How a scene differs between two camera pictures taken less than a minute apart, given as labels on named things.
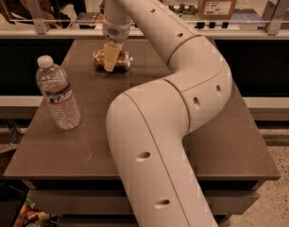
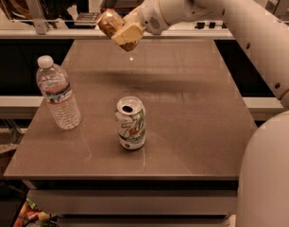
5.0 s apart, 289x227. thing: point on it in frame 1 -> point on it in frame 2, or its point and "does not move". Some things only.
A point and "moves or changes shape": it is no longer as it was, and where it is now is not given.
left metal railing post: x=41 y=24 does not move
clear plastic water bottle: x=54 y=84 does not move
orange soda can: x=122 y=63 moves or changes shape
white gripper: x=116 y=32 -> x=148 y=15
